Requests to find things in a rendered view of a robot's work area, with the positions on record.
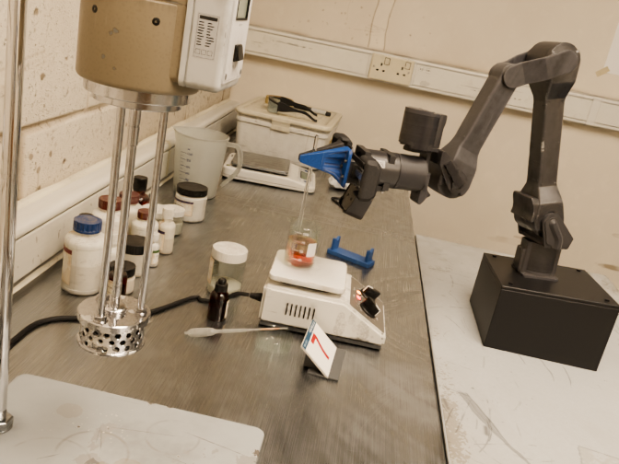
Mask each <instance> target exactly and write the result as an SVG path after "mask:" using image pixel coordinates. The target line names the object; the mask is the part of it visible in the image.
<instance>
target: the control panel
mask: <svg viewBox="0 0 619 464"><path fill-rule="evenodd" d="M362 288H364V289H365V287H364V286H363V285H362V284H361V283H359V282H358V281H357V280H356V279H355V278H354V277H351V291H350V305H351V306H352V307H353V308H354V309H355V310H357V311H358V312H359V313H360V314H361V315H362V316H364V317H365V318H366V319H367V320H369V321H370V322H371V323H372V324H373V325H375V326H376V327H377V328H378V329H379V330H380V331H382V332H383V333H384V318H383V303H382V302H381V301H380V300H379V299H378V298H376V299H375V301H376V302H375V303H376V304H377V306H378V307H379V309H380V313H379V314H378V315H377V316H376V318H374V319H373V318H371V317H369V316H368V315H367V314H366V313H365V312H364V311H363V310H362V308H361V306H360V303H361V302H364V301H365V300H366V299H365V298H364V297H363V296H362V294H361V295H360V294H359V293H358V292H357V291H359V292H360V290H361V289H362ZM360 293H361V292H360ZM357 296H360V298H361V299H358V298H357Z"/></svg>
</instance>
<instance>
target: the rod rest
mask: <svg viewBox="0 0 619 464"><path fill-rule="evenodd" d="M340 238H341V237H340V236H338V237H337V238H333V243H332V246H331V247H330V248H328V249H327V253H328V254H331V255H333V256H335V257H338V258H341V259H343V260H346V261H350V262H352V263H354V264H357V265H360V266H362V267H365V268H370V267H371V266H373V265H374V263H375V261H373V260H372V257H373V252H374V249H373V248H372V249H370V250H367V254H366V257H364V256H361V255H358V254H356V253H354V252H351V251H349V250H346V249H342V248H339V243H340Z"/></svg>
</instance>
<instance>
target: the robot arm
mask: <svg viewBox="0 0 619 464"><path fill-rule="evenodd" d="M579 66H580V52H579V51H578V49H577V48H576V46H575V45H573V44H571V43H569V42H557V41H541V42H538V43H536V44H535V45H534V46H533V47H532V48H531V49H530V50H529V51H528V52H523V53H520V54H517V55H515V56H513V57H512V58H510V59H508V60H506V61H505V62H502V63H497V64H495V65H493V66H492V67H491V69H490V71H489V73H488V78H487V79H486V81H485V83H484V85H483V87H482V88H481V90H480V92H479V94H478V95H477V97H476V99H475V101H474V102H473V105H472V106H471V107H470V109H469V111H468V113H467V114H466V116H465V118H464V120H463V122H462V123H461V126H460V128H459V129H458V131H457V133H456V134H455V135H454V137H453V138H452V139H451V141H450V142H449V143H448V144H446V145H445V146H444V147H442V148H441V149H439V146H440V141H441V137H442V133H443V129H444V127H445V125H446V122H447V118H448V116H447V115H444V114H441V113H435V112H434V111H433V112H432V111H429V110H423V109H421V108H415V107H410V106H409V107H407V106H405V110H404V114H403V122H402V127H401V131H400V135H399V140H398V141H399V142H400V144H402V145H404V146H403V150H406V151H410V152H414V153H419V156H413V155H406V154H400V153H393V152H390V151H389V150H388V149H386V148H381V149H380V150H374V149H367V148H365V147H364V146H362V145H356V151H355V152H354V148H353V147H352V145H353V143H352V141H351V140H350V138H349V137H348V136H346V135H345V134H344V133H334V134H333V139H332V143H331V144H328V145H325V146H322V147H319V148H317V149H316V152H312V150H310V151H306V152H303V153H300V154H299V155H298V161H299V162H300V163H303V164H305V165H308V166H311V167H313V168H316V169H319V170H321V171H324V172H326V173H329V174H331V175H332V176H333V177H334V178H335V179H336V180H337V182H338V183H339V184H340V185H341V186H342V187H343V188H344V187H345V184H346V183H350V184H349V185H348V187H347V188H346V190H345V193H344V195H343V196H341V198H340V200H339V202H338V205H339V207H341V209H342V210H343V213H345V214H347V215H351V216H353V217H354V218H356V219H358V220H361V219H362V218H363V216H364V215H365V213H366V211H367V210H368V208H369V207H370V205H371V203H372V202H373V199H374V197H376V193H377V191H380V192H381V193H384V192H385V191H388V190H389V188H391V189H398V190H406V191H411V194H410V199H411V200H412V201H414V202H415V203H417V204H421V203H422V202H423V201H424V200H425V199H426V198H427V197H429V196H430V193H429V192H428V190H427V186H428V187H429V188H430V189H432V190H433V191H436V192H438V193H439V194H441V195H443V196H445V197H447V198H450V199H454V198H458V197H460V196H463V195H464V194H465V193H466V192H467V191H468V190H469V188H470V186H471V184H472V181H473V177H474V174H475V172H476V170H477V159H478V155H479V153H480V150H481V148H482V147H483V145H484V143H485V141H486V139H487V137H488V135H489V134H490V133H491V131H492V130H493V128H494V126H495V124H496V122H497V120H498V118H499V117H500V115H501V113H502V111H503V110H504V108H505V107H506V106H507V104H508V101H509V100H510V98H511V96H512V94H513V93H514V91H515V89H516V88H517V87H521V86H523V85H527V84H529V86H530V89H531V92H532V95H533V109H532V120H531V141H530V152H529V163H528V174H527V181H526V183H525V185H524V186H523V188H522V189H521V191H514V192H513V206H512V209H511V211H510V212H511V213H513V214H514V219H515V221H516V222H517V223H518V230H519V233H520V234H522V235H523V236H525V237H522V239H521V243H520V244H519V245H518V246H517V249H516V253H515V257H514V261H513V263H512V264H511V266H512V267H513V268H514V269H515V270H516V271H517V272H518V273H519V274H520V275H521V276H523V277H527V278H534V279H541V280H547V281H555V282H558V278H557V277H555V272H556V268H557V264H558V261H559V258H560V254H561V250H562V249H568V248H569V246H570V244H571V243H572V241H573V237H572V236H571V234H570V232H569V231H568V229H567V227H566V225H565V223H564V203H563V200H562V197H561V194H560V192H559V190H558V187H557V172H558V163H559V154H560V145H561V135H562V125H563V116H564V107H565V100H566V96H567V94H568V93H569V91H570V90H571V88H572V87H573V86H574V84H575V83H576V79H577V75H578V69H579Z"/></svg>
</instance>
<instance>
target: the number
mask: <svg viewBox="0 0 619 464"><path fill-rule="evenodd" d="M333 347H334V345H333V344H332V342H331V341H330V340H329V339H328V338H327V336H326V335H325V334H324V333H323V331H322V330H321V329H320V328H319V326H318V325H317V324H316V325H315V327H314V330H313V333H312V334H311V337H310V339H309V344H308V346H307V351H308V352H309V353H310V354H311V356H312V357H313V358H314V359H315V361H316V362H317V363H318V364H319V365H320V367H321V368H322V369H323V370H324V372H325V373H326V371H327V367H328V364H329V362H330V358H331V355H332V352H333Z"/></svg>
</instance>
